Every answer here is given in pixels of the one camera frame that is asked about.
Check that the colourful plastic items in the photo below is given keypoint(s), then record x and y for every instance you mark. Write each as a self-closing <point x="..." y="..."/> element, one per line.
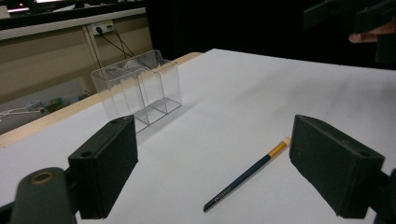
<point x="53" y="104"/>

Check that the white table cover sheet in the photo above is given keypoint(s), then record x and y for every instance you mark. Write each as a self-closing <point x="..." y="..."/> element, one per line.
<point x="236" y="102"/>

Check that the clear acrylic pen holder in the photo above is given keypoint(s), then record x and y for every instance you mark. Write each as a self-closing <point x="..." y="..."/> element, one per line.
<point x="140" y="90"/>

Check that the beige wooden bench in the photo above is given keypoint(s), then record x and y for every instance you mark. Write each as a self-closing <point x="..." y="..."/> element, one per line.
<point x="40" y="62"/>

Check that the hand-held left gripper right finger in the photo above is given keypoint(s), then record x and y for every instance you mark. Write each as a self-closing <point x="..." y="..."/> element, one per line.
<point x="336" y="168"/>

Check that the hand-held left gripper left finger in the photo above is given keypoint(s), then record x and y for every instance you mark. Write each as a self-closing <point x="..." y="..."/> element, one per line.
<point x="102" y="165"/>

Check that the white wall socket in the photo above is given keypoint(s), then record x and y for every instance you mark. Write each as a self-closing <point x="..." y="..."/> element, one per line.
<point x="101" y="27"/>

